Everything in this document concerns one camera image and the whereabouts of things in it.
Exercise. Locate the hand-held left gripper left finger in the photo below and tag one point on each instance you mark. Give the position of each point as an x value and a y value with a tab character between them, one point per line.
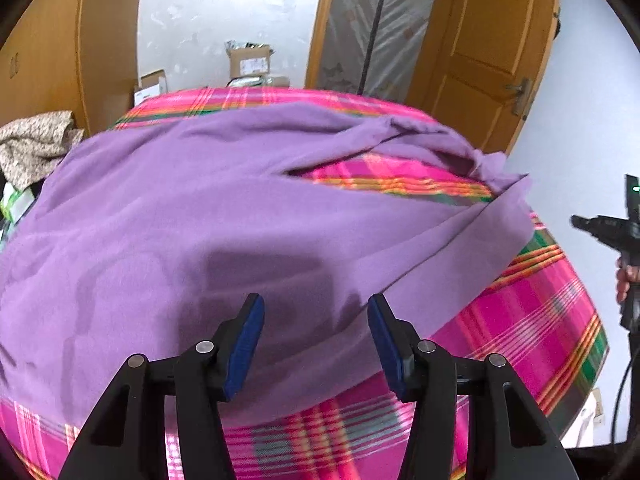
245	345

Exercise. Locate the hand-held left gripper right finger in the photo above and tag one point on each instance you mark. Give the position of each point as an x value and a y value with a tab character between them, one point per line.
387	350

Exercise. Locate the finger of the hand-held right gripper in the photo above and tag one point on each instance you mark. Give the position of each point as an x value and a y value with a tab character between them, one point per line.
597	227

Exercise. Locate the purple garment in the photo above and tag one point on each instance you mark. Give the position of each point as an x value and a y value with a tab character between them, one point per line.
200	210

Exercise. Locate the person's right hand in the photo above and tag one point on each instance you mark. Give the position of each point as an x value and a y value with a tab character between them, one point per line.
626	276

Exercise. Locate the pink plaid blanket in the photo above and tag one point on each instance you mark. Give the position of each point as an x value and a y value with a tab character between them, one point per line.
525	320

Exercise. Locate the wooden door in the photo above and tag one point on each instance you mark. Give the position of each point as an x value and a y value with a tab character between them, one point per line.
480	35

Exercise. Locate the grey parcel bag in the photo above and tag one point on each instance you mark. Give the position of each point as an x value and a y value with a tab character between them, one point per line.
255	81

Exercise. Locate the green white bag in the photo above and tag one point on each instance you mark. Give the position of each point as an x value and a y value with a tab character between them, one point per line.
12	205

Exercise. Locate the small white cardboard box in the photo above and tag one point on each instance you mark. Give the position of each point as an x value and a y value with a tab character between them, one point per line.
150	87

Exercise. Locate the large cardboard box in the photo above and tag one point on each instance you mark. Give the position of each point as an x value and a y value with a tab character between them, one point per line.
250	60

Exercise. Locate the beige floral cloth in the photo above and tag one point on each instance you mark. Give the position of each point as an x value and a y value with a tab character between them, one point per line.
35	145

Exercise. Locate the grey plastic zip cover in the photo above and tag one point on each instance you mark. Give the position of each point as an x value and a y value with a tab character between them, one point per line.
350	35

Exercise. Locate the wooden wardrobe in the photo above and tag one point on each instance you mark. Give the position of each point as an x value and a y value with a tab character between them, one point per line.
100	35

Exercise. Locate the wooden door frame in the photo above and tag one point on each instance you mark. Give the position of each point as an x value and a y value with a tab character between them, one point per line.
322	20

